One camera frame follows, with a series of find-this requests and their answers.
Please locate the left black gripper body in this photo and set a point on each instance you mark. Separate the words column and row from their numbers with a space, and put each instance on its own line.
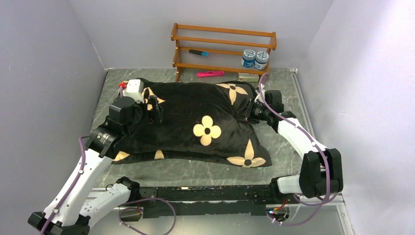
column 138, row 114

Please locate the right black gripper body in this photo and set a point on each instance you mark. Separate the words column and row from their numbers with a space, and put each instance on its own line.
column 255, row 111

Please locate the black pillowcase with beige flowers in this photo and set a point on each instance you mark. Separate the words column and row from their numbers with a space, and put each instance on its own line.
column 200, row 121

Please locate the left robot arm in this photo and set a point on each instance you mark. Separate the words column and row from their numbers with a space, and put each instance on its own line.
column 69, row 213

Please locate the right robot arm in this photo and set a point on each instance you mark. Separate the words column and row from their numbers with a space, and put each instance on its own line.
column 321, row 173

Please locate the small white cardboard box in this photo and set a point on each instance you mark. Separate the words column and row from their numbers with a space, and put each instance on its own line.
column 248, row 77

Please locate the right blue lidded jar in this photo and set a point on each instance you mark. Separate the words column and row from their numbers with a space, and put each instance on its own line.
column 261, row 60

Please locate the blue lidded jar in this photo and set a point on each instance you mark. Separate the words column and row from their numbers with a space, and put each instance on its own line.
column 248, row 58
column 261, row 60

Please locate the left blue lidded jar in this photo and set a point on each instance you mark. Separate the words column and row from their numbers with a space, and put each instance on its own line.
column 248, row 58

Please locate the pink highlighter marker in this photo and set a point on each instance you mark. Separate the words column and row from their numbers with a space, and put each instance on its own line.
column 210, row 73

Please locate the blue and black marker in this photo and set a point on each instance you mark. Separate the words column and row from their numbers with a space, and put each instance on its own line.
column 198, row 52

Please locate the wooden three-tier shelf rack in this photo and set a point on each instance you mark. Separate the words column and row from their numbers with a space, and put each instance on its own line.
column 225, row 47

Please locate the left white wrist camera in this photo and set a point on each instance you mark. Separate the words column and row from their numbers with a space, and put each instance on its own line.
column 134, row 89

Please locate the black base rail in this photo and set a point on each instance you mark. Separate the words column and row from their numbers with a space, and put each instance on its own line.
column 254, row 200

